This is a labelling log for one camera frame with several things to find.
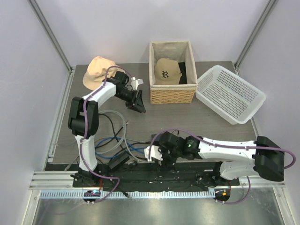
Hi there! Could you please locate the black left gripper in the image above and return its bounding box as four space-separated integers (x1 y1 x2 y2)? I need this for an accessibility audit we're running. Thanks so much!
115 89 146 113

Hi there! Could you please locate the black power cable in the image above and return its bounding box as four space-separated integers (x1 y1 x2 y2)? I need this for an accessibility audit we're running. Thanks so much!
96 113 153 165

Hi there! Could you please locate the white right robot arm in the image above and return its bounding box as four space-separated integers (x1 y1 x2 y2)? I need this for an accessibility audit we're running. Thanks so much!
144 131 285 185

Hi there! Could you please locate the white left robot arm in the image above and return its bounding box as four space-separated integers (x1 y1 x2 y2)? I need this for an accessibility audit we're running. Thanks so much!
68 71 146 187

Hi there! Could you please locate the tan baseball cap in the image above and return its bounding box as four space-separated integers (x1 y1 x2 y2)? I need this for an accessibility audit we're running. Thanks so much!
154 58 181 85

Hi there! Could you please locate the black power adapter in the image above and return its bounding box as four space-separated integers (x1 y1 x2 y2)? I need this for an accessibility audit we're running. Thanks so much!
108 153 130 171

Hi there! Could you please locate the black cloth in basket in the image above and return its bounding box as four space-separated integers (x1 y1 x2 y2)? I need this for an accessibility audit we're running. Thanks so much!
178 62 187 84

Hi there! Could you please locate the beige bucket hat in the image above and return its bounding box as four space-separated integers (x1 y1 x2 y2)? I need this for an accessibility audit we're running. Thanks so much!
82 56 116 90

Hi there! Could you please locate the wicker basket with liner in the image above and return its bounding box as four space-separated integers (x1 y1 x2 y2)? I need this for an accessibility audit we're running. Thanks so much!
149 41 197 105

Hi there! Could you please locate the white perforated plastic basket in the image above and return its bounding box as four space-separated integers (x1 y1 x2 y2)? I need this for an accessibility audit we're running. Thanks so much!
195 65 266 125

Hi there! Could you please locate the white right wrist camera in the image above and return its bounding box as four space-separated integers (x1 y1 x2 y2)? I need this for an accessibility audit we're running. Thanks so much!
144 145 163 162

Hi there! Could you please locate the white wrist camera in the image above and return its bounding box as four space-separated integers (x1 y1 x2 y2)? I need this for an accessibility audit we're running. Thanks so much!
144 145 163 162
130 77 143 90

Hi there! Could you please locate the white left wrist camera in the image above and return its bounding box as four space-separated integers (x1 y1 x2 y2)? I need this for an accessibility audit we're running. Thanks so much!
130 77 143 90

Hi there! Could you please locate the grey ethernet cable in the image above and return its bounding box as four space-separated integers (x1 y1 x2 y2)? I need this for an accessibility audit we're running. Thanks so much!
98 109 150 162

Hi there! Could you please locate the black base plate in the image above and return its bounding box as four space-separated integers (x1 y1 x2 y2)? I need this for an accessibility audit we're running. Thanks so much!
44 161 270 188

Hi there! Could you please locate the aluminium frame rail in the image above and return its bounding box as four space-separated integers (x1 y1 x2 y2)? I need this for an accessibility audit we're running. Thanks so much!
29 170 286 200

